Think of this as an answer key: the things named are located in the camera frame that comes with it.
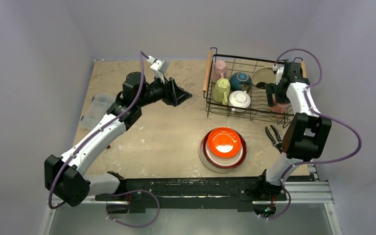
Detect dark blue bowl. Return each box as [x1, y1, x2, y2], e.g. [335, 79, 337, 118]
[230, 72, 252, 92]

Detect large white bottom plate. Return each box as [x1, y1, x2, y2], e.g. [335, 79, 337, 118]
[199, 141, 247, 173]

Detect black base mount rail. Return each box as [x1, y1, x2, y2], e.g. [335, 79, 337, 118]
[95, 176, 287, 213]

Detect cream painted plate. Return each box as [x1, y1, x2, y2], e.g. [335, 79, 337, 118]
[252, 67, 276, 89]

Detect red rimmed plate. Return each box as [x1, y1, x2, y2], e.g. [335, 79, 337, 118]
[199, 127, 247, 173]

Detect orange small plate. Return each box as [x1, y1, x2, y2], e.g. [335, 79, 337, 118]
[208, 127, 242, 158]

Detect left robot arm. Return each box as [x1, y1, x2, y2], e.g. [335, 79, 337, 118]
[44, 71, 192, 209]

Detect salmon pink mug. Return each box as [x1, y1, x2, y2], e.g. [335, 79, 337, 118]
[268, 98, 290, 118]

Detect black wire dish rack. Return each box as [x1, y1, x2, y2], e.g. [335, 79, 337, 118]
[203, 47, 294, 129]

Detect light pink faceted mug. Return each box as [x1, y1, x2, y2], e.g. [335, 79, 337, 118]
[211, 60, 227, 83]

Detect black pliers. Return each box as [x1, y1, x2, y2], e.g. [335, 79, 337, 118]
[265, 125, 282, 153]

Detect white handled cup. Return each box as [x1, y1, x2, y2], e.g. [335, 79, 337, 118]
[228, 91, 251, 113]

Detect clear plastic organizer box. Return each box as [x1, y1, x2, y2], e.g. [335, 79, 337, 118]
[79, 93, 115, 130]

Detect green faceted mug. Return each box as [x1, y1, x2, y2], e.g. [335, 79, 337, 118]
[212, 78, 231, 105]

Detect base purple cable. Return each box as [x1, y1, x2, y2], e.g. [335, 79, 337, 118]
[105, 189, 161, 229]

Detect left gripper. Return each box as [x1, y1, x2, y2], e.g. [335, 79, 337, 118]
[137, 72, 191, 108]

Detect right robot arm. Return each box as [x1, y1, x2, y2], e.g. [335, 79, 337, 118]
[255, 62, 332, 199]

